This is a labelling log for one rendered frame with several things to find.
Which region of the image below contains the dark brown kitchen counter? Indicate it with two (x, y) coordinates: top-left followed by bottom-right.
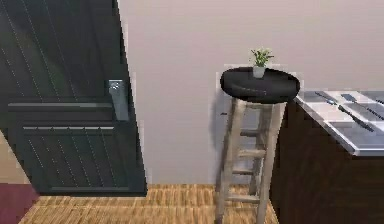
(269, 89), (384, 224)

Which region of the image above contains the black seat wooden stool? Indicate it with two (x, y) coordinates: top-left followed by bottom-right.
(213, 66), (301, 224)

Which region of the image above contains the small potted green plant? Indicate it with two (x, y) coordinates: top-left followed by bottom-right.
(250, 47), (276, 80)

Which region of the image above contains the dark grey room door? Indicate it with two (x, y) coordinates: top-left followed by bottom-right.
(0, 0), (148, 197)

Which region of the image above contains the black knife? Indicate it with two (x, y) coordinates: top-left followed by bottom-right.
(314, 91), (376, 133)

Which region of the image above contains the black spatula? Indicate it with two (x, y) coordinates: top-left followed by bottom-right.
(340, 93), (384, 122)

